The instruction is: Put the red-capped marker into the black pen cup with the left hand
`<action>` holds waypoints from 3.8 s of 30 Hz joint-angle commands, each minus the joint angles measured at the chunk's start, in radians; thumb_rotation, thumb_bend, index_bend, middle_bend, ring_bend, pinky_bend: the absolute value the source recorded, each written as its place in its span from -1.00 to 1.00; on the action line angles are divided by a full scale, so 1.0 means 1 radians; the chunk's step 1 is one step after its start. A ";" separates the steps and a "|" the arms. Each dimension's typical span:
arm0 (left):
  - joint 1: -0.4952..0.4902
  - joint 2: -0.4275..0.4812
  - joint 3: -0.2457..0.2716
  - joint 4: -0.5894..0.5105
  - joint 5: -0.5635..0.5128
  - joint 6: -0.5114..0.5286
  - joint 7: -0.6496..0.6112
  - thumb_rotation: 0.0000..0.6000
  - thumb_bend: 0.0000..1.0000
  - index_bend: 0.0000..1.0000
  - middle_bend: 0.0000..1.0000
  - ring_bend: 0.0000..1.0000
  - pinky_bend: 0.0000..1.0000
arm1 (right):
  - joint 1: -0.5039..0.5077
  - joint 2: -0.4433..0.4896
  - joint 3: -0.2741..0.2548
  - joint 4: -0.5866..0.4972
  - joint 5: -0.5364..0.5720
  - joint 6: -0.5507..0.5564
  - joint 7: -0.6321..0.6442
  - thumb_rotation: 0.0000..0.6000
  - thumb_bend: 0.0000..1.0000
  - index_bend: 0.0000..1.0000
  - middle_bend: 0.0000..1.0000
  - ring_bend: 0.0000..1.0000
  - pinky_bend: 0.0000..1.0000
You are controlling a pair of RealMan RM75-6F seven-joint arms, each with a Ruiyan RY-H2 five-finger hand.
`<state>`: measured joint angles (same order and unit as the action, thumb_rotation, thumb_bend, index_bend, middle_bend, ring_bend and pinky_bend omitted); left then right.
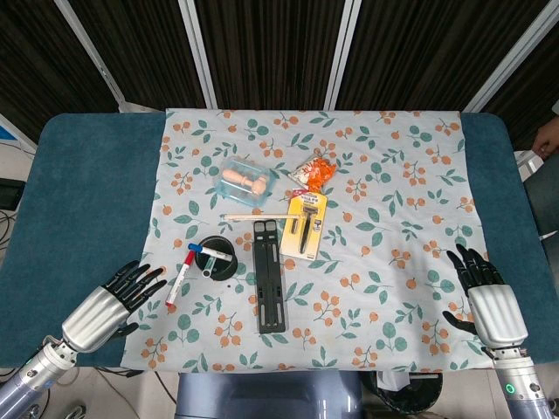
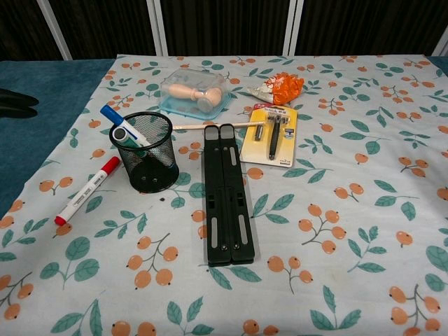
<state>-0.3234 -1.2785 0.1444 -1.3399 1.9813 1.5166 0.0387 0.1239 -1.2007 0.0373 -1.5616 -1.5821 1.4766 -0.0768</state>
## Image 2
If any white metal screen post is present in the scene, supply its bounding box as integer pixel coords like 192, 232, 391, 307
285, 0, 306, 57
430, 0, 448, 57
146, 0, 169, 57
36, 0, 74, 61

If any floral orange berry tablecloth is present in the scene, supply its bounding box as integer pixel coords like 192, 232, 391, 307
0, 53, 448, 336

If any dark ribbed screen panel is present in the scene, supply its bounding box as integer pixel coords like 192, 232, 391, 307
296, 0, 442, 57
48, 0, 158, 60
162, 0, 295, 57
0, 0, 66, 62

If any blue capped white marker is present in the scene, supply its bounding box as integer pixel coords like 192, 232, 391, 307
99, 104, 148, 147

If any clear teal plastic container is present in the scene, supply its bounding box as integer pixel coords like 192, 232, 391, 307
159, 66, 232, 121

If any orange white snack bag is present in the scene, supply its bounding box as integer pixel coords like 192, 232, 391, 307
246, 71, 306, 107

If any black folded laptop stand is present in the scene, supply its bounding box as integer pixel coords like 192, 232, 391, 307
203, 122, 258, 269

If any black mesh pen holder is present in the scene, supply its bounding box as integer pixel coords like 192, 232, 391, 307
108, 111, 181, 193

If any yellow razor blister pack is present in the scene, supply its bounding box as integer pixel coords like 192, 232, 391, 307
239, 103, 299, 169

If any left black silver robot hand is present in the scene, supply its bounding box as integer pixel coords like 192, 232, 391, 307
0, 87, 40, 119

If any thin wooden stick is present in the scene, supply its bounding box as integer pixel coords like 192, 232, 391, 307
172, 119, 267, 132

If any wooden pestle shaped piece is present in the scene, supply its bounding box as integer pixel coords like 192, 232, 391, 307
167, 83, 223, 106

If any red capped pen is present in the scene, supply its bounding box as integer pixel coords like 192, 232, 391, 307
54, 155, 122, 226

